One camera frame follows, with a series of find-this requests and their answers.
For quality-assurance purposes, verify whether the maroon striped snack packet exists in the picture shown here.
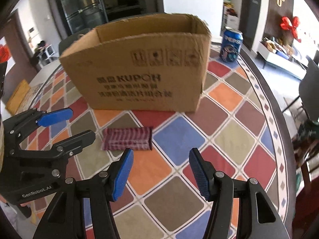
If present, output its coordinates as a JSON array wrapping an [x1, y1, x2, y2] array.
[[101, 127, 153, 151]]

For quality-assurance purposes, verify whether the person's left hand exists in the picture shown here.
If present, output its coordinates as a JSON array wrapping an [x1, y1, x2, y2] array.
[[1, 194, 33, 207]]

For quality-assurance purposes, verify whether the yellow woven box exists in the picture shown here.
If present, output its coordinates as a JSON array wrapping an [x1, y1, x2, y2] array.
[[5, 79, 31, 116]]

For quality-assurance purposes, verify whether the brown entrance door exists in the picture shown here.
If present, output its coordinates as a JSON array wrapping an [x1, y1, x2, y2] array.
[[1, 10, 40, 104]]

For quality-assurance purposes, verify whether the white stool with items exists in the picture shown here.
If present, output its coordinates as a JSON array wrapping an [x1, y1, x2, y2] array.
[[30, 40, 58, 67]]

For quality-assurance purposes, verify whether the dark chair left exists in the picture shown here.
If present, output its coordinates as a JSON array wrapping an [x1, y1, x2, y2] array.
[[58, 28, 91, 56]]

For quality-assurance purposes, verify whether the dark chair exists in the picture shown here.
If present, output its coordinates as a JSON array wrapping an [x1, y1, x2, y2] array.
[[58, 28, 91, 56], [282, 56, 319, 122]]

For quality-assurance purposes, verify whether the red fu poster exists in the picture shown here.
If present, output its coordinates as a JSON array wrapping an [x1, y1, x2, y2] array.
[[0, 44, 11, 63]]

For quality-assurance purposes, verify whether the colourful checkered tablecloth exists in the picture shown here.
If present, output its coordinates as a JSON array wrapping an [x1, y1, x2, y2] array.
[[21, 48, 296, 238]]

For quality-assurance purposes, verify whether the black glass sliding door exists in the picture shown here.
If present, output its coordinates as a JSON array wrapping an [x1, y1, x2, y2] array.
[[49, 0, 164, 39]]

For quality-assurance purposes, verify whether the brown cardboard box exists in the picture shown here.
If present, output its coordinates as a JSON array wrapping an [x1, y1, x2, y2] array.
[[59, 14, 211, 112]]

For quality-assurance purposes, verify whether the dark chair right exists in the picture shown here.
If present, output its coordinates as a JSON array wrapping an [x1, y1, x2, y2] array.
[[282, 56, 319, 122]]

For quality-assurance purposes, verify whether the white low cabinet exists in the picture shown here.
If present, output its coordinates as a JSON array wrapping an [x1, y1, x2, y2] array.
[[257, 42, 308, 80]]

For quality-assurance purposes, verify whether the blue Pepsi can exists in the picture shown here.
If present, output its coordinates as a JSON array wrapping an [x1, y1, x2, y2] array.
[[220, 26, 243, 63]]

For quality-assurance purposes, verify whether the red bow decoration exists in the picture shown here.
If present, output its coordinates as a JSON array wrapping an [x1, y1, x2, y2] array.
[[280, 16, 302, 43]]

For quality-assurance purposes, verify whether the white storage shelf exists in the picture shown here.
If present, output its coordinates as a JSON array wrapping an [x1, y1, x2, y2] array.
[[221, 0, 239, 34]]

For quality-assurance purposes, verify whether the dark interior door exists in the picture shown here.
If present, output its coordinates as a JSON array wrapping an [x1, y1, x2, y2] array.
[[239, 0, 261, 50]]

